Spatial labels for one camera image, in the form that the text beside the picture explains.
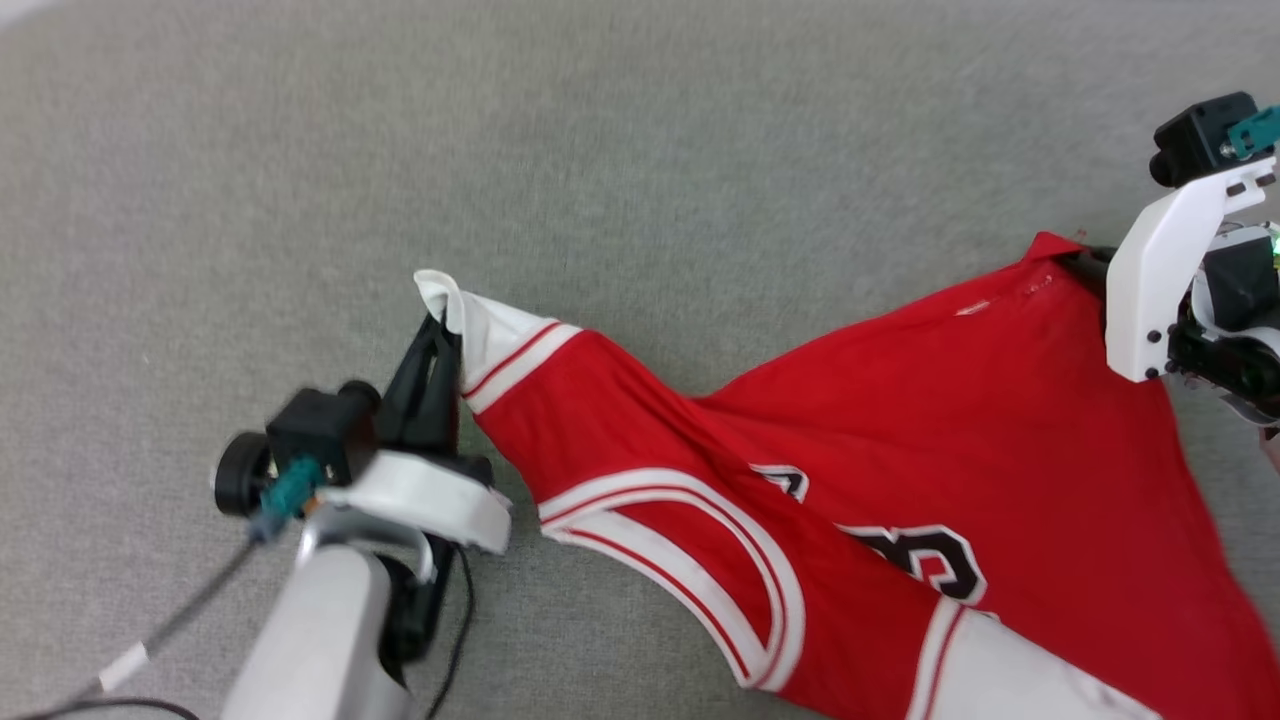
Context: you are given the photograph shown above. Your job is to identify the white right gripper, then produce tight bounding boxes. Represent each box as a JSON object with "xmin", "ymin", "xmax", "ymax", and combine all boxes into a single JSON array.
[{"xmin": 1058, "ymin": 155, "xmax": 1280, "ymax": 431}]

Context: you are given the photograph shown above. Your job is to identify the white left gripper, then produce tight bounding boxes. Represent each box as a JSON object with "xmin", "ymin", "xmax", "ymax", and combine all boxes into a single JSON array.
[{"xmin": 318, "ymin": 315, "xmax": 514, "ymax": 669}]

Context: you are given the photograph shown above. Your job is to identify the red basketball jersey white trim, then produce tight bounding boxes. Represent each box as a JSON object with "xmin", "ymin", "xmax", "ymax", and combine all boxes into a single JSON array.
[{"xmin": 413, "ymin": 230, "xmax": 1280, "ymax": 720}]

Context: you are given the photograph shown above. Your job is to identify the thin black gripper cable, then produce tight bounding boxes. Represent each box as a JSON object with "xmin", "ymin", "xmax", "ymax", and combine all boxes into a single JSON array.
[{"xmin": 425, "ymin": 545, "xmax": 477, "ymax": 720}]

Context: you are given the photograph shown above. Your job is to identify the thick black camera cable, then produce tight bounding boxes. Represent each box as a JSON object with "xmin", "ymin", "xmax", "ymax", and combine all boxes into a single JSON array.
[{"xmin": 0, "ymin": 500, "xmax": 301, "ymax": 720}]

